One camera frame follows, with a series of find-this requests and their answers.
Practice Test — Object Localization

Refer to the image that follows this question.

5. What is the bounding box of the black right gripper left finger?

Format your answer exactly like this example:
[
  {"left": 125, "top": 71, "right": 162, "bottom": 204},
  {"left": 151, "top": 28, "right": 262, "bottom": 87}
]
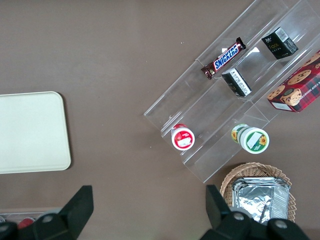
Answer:
[{"left": 17, "top": 184, "right": 95, "bottom": 240}]

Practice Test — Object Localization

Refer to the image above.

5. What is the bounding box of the clear acrylic stepped display stand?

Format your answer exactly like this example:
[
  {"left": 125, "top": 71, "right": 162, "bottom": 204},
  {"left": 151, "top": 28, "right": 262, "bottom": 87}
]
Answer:
[{"left": 143, "top": 0, "right": 320, "bottom": 185}]

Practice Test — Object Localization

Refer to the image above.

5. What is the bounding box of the small black carton box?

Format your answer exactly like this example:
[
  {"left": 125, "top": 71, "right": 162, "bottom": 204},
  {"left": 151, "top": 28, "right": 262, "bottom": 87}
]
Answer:
[
  {"left": 261, "top": 26, "right": 300, "bottom": 60},
  {"left": 221, "top": 67, "right": 253, "bottom": 98}
]

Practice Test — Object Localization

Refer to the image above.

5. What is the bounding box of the green sunflower lidded cup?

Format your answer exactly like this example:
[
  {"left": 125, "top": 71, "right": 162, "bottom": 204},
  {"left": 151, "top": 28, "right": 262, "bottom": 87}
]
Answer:
[{"left": 230, "top": 123, "right": 270, "bottom": 154}]

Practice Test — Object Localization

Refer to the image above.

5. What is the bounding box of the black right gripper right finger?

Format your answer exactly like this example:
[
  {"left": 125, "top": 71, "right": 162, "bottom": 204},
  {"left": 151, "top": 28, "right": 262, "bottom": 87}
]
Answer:
[{"left": 199, "top": 184, "right": 311, "bottom": 240}]

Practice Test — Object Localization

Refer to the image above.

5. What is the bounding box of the aluminium foil container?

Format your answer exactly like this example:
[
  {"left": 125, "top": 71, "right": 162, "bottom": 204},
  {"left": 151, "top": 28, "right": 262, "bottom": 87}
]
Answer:
[
  {"left": 233, "top": 177, "right": 292, "bottom": 226},
  {"left": 231, "top": 176, "right": 293, "bottom": 221}
]

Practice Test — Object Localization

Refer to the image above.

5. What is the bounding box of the clear acrylic bottle rack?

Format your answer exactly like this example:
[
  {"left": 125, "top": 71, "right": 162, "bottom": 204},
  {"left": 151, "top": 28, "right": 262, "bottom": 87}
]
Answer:
[{"left": 0, "top": 211, "right": 60, "bottom": 226}]

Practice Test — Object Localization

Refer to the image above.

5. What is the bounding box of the Snickers chocolate bar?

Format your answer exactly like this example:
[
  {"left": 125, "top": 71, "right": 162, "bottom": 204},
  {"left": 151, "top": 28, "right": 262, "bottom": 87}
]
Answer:
[{"left": 201, "top": 36, "right": 247, "bottom": 80}]

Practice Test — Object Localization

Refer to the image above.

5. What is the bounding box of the red lidded yogurt cup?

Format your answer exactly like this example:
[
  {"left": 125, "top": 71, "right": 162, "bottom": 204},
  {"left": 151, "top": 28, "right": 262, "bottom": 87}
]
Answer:
[{"left": 171, "top": 123, "right": 196, "bottom": 151}]

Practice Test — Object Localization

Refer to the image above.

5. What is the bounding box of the cream rectangular serving tray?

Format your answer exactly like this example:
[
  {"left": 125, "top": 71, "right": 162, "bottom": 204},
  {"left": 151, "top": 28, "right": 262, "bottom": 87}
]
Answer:
[{"left": 0, "top": 91, "right": 72, "bottom": 175}]

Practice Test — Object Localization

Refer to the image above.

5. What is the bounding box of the red plaid cookie box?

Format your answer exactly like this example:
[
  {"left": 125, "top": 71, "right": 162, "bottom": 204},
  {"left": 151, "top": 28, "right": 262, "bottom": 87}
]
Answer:
[{"left": 266, "top": 49, "right": 320, "bottom": 114}]

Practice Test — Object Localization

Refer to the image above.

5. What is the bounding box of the light wicker basket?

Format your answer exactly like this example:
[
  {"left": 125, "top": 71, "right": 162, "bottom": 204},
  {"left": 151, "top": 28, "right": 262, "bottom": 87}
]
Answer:
[{"left": 219, "top": 162, "right": 296, "bottom": 223}]

